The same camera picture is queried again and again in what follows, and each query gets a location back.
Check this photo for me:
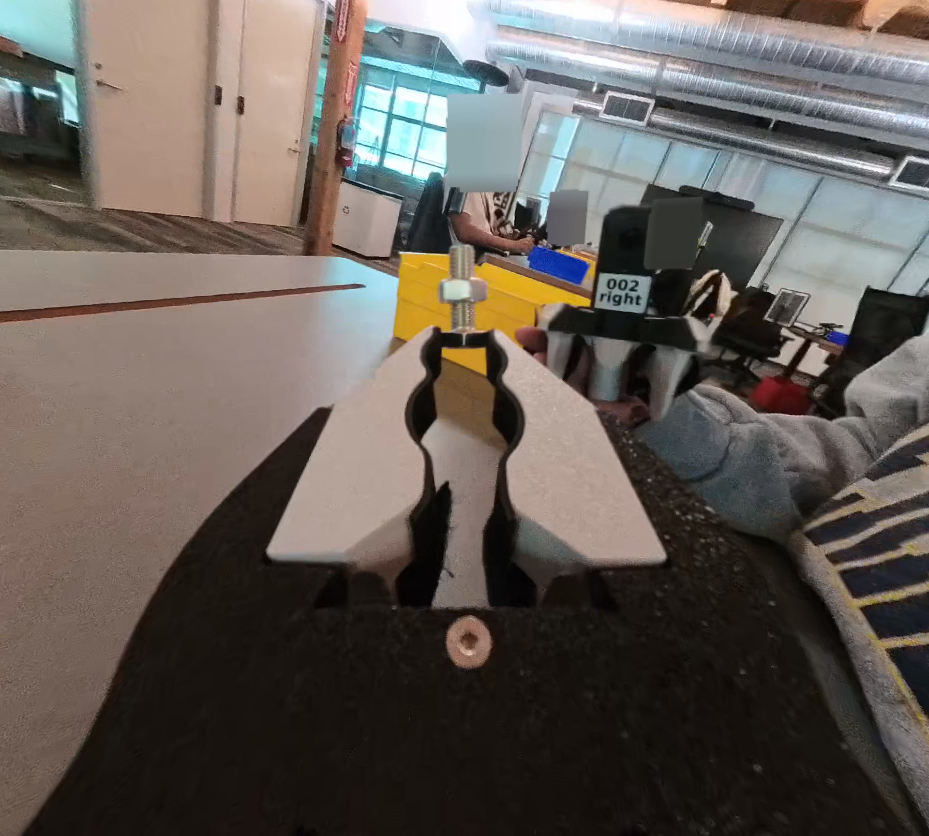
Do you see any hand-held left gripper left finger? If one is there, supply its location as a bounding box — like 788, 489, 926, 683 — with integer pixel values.
265, 325, 444, 579

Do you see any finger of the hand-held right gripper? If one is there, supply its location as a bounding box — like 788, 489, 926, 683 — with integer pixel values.
546, 331, 584, 393
648, 344, 699, 421

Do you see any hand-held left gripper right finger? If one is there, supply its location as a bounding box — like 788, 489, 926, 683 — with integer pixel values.
486, 327, 669, 589

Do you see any silver bolt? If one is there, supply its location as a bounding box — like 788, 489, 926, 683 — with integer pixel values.
438, 244, 496, 348

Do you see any person's right forearm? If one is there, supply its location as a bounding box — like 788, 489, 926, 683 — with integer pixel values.
637, 334, 929, 543

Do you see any person's right hand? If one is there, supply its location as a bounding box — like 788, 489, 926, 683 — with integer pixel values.
517, 325, 650, 425

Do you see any blue plastic bin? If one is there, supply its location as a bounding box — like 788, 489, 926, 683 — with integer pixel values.
527, 244, 600, 286

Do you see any black monitor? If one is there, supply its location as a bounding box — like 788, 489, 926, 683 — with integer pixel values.
642, 183, 785, 294

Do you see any yellow plastic bin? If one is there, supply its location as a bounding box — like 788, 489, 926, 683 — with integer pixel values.
397, 251, 594, 374

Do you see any black jacket on chair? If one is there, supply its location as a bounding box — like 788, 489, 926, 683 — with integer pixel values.
405, 171, 455, 255

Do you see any black office chair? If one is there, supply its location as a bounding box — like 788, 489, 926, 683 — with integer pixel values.
813, 286, 929, 416

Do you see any grey printed sweatshirt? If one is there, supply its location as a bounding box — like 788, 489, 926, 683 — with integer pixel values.
790, 415, 929, 836

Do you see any white door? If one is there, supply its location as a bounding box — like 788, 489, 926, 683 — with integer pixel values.
232, 0, 325, 228
78, 0, 220, 219

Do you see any black picture frame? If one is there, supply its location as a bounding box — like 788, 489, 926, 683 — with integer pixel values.
763, 289, 811, 327

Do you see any silver air duct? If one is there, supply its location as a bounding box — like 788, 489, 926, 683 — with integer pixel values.
470, 0, 929, 178

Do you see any wooden post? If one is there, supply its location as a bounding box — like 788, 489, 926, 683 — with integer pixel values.
302, 0, 383, 258

